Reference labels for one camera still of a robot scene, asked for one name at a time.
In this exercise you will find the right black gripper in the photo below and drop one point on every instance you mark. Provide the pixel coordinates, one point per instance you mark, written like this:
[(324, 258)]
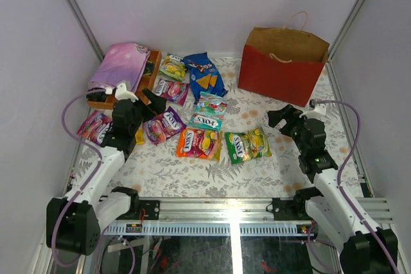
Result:
[(275, 117)]

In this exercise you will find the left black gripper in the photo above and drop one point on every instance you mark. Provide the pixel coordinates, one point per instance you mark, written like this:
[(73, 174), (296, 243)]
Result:
[(141, 105)]

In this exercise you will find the small yellow snack packet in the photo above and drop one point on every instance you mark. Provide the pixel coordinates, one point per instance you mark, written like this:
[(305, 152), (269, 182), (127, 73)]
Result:
[(139, 136)]

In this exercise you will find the green Fox's candy bag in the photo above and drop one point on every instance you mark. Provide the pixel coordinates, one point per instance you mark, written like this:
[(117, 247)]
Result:
[(173, 67)]

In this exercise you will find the red paper bag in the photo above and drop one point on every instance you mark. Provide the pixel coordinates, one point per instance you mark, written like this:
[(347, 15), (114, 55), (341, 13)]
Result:
[(282, 63)]

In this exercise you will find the wooden organizer tray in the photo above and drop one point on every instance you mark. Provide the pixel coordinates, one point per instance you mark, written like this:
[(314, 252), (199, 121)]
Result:
[(146, 82)]

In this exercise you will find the teal mint candy bag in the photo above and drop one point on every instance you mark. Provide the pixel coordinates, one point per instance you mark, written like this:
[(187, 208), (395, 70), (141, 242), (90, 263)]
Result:
[(209, 112)]

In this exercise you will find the purple Fox's candy bag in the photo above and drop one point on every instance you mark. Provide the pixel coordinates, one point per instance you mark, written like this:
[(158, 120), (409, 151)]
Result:
[(95, 127)]

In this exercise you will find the orange Fox's candy bag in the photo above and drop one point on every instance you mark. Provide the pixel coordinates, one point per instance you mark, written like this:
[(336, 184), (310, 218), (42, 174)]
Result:
[(197, 143)]

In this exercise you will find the blue tortilla chips bag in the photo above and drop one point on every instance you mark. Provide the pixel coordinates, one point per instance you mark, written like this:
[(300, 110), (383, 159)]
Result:
[(204, 76)]

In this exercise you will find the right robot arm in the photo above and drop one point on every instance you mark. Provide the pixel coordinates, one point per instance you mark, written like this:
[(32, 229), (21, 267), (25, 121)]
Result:
[(363, 246)]

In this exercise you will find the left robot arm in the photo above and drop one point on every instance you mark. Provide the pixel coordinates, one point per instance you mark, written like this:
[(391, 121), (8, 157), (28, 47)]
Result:
[(75, 222)]

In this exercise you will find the dark patterned cloth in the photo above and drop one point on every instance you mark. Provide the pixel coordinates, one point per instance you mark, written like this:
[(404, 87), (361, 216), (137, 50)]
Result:
[(97, 95)]

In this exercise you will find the folded purple cloth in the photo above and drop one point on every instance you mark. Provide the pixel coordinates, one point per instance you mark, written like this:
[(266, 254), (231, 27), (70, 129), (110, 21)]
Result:
[(123, 62)]

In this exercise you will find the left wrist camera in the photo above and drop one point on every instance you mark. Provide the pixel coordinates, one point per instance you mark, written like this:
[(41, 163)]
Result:
[(121, 92)]

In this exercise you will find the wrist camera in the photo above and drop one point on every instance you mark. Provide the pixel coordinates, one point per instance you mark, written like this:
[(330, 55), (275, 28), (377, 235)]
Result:
[(121, 92), (315, 111)]

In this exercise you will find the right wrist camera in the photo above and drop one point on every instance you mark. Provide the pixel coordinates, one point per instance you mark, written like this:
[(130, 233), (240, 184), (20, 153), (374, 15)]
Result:
[(315, 111)]

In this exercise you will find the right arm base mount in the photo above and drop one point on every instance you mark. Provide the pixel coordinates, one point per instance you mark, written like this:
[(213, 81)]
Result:
[(289, 210)]

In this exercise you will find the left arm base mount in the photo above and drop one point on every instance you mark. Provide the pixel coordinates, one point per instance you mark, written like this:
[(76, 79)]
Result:
[(147, 210)]

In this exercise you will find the aluminium frame rail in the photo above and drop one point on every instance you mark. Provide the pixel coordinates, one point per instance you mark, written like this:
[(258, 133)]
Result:
[(246, 216)]

